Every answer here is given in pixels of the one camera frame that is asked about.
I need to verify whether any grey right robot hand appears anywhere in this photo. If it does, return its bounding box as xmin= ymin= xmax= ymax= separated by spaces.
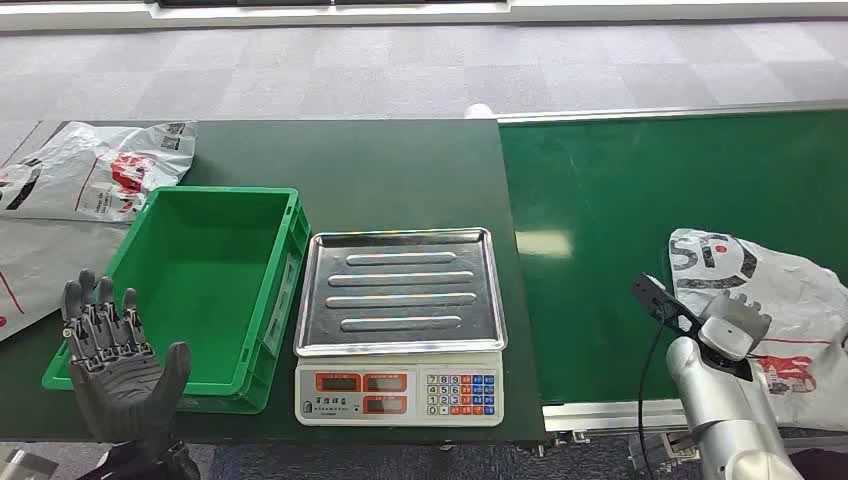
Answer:
xmin=698 ymin=290 xmax=774 ymax=363

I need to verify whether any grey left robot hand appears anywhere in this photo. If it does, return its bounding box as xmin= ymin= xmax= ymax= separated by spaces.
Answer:
xmin=60 ymin=267 xmax=193 ymax=445

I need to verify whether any white courier bag with red print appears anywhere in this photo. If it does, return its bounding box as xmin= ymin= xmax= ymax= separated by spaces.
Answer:
xmin=667 ymin=228 xmax=848 ymax=433

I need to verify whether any green conveyor belt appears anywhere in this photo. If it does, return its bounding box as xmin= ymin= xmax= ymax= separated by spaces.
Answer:
xmin=463 ymin=99 xmax=848 ymax=444

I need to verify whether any green plastic crate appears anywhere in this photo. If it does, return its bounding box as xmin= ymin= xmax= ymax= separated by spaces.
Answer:
xmin=41 ymin=185 xmax=312 ymax=416

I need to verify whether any plain grey courier bag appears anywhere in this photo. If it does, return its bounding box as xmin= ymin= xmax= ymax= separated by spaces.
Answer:
xmin=0 ymin=217 xmax=131 ymax=344

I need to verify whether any white courier bag with QR codes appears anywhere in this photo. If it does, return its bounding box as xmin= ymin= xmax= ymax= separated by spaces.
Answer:
xmin=0 ymin=121 xmax=199 ymax=225

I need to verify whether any white electronic scale body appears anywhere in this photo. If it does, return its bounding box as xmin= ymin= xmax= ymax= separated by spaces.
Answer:
xmin=294 ymin=349 xmax=506 ymax=429

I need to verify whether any steel scale tray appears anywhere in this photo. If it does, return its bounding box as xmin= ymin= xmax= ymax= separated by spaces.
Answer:
xmin=293 ymin=227 xmax=509 ymax=359

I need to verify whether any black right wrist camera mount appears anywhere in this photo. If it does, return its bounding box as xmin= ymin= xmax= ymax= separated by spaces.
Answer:
xmin=630 ymin=272 xmax=705 ymax=340

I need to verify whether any black cable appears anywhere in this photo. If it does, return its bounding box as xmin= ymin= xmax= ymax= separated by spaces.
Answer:
xmin=636 ymin=309 xmax=668 ymax=480

